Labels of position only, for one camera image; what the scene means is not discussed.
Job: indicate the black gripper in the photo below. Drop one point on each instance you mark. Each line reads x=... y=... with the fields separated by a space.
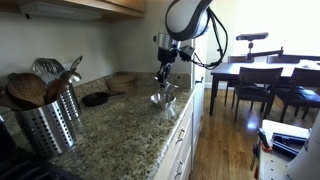
x=167 y=56

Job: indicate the black cast iron skillet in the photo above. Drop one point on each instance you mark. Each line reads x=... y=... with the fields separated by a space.
x=95 y=99

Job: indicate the metal serving spoon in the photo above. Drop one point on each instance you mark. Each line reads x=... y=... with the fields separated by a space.
x=76 y=63

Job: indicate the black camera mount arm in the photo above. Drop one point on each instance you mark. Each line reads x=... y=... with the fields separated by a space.
x=263 y=53

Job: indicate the white cabinet door panel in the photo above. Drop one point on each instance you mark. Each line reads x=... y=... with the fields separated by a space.
x=199 y=106

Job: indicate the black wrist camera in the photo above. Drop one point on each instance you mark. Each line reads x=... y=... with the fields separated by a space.
x=186 y=53

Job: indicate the small silver bowl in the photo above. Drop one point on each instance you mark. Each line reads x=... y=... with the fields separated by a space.
x=171 y=88

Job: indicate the large silver bowl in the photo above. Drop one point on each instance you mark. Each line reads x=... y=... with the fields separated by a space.
x=162 y=100

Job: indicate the metal slotted spatula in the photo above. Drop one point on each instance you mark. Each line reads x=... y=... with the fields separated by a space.
x=46 y=68

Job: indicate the dark wooden dining chair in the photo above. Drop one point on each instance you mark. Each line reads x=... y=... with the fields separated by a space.
x=283 y=59
x=300 y=90
x=233 y=60
x=258 y=83

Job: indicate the perforated steel utensil holder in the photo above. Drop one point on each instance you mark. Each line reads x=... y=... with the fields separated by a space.
x=46 y=130
x=71 y=103

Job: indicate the wooden slotted spoon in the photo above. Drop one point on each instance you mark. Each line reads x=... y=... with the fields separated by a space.
x=26 y=88

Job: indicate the white rounded machine housing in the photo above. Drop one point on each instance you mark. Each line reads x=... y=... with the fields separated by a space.
x=308 y=156

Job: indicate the black tool case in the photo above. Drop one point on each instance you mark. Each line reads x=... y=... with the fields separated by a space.
x=288 y=143

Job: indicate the dark wooden dining table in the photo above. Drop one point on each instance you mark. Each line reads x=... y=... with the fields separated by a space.
x=226 y=68

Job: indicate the red and black clamp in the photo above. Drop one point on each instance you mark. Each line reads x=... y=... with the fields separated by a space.
x=261 y=143

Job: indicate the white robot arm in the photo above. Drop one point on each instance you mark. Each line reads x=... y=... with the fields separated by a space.
x=186 y=16

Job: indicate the white pegboard workbench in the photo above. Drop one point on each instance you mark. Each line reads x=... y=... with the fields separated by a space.
x=276 y=166

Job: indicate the wooden wall cabinet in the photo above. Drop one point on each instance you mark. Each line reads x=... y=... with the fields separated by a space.
x=126 y=6

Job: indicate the black stereo camera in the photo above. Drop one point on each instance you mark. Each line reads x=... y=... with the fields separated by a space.
x=252 y=36

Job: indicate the kitchen drawer cabinet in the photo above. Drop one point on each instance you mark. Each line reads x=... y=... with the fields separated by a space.
x=181 y=150

